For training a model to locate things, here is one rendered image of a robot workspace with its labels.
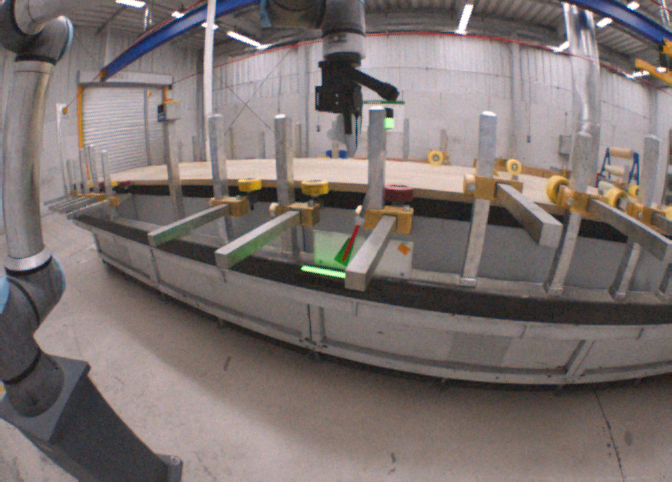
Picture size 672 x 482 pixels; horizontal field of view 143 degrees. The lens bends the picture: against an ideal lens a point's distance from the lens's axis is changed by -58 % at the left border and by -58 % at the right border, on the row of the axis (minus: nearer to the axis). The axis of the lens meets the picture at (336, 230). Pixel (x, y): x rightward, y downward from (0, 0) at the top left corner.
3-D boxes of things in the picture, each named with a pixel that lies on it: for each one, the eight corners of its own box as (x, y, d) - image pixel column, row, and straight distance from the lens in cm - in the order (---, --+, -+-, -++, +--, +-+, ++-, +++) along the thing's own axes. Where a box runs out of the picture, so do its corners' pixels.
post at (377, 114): (376, 295, 74) (383, 105, 62) (364, 293, 74) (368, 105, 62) (379, 289, 76) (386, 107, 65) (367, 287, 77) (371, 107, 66)
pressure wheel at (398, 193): (409, 231, 73) (412, 188, 70) (380, 227, 74) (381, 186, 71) (411, 222, 80) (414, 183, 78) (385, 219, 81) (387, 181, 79)
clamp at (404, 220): (410, 234, 63) (411, 213, 62) (355, 228, 66) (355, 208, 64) (412, 227, 69) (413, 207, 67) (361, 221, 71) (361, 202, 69)
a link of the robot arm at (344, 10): (313, -2, 69) (354, 4, 72) (313, 44, 64) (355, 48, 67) (326, -22, 61) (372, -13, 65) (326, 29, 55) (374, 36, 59)
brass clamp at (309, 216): (311, 228, 70) (310, 209, 68) (268, 222, 76) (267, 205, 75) (321, 221, 75) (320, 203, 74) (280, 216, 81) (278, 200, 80)
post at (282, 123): (294, 282, 82) (285, 114, 71) (284, 280, 83) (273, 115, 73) (300, 277, 84) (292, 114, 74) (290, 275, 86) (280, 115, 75)
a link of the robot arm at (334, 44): (370, 44, 64) (357, 29, 55) (370, 64, 63) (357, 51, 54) (331, 48, 67) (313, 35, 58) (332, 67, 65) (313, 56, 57)
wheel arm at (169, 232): (156, 250, 69) (152, 233, 68) (150, 248, 72) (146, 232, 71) (259, 204, 97) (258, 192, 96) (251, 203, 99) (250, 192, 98)
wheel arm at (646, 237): (672, 264, 54) (679, 242, 53) (660, 262, 51) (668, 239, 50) (562, 194, 92) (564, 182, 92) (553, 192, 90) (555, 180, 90)
